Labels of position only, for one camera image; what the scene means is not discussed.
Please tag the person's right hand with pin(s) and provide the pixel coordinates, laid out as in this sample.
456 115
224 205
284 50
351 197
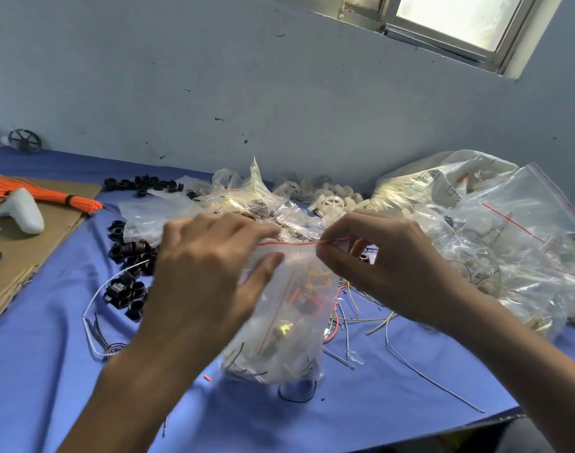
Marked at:
401 273

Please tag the person's left hand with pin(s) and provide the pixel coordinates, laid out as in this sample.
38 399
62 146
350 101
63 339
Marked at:
198 292

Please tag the pile of black plastic rings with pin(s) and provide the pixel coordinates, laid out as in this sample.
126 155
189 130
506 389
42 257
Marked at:
127 250

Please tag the stack of plastic bags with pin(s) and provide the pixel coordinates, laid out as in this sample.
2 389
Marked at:
155 217

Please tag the clear zip plastic bag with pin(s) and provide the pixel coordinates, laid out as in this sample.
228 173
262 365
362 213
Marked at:
283 325

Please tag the pile of white plastic wheels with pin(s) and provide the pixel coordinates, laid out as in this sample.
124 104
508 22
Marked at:
330 198

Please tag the pile of large plastic bags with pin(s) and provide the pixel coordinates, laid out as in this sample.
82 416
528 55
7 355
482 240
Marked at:
495 231

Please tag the heap of plastic bags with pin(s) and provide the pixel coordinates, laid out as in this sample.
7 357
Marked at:
254 198

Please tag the person's right forearm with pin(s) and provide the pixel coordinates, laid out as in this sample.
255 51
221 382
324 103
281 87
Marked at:
533 372

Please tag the person's left forearm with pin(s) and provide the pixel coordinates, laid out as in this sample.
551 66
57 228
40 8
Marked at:
127 410

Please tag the brown cardboard sheet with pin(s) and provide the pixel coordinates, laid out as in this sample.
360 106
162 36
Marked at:
23 259

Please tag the orange tie bundle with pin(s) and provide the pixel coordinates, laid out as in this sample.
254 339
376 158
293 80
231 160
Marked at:
47 193

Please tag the blue cloth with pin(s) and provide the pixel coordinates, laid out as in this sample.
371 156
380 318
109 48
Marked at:
32 372

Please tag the white handheld device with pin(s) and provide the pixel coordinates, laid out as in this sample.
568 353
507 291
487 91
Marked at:
21 212

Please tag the black round wheel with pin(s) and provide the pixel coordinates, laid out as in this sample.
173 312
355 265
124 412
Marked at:
25 140

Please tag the window frame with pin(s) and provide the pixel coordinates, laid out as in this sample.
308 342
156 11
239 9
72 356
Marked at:
448 28

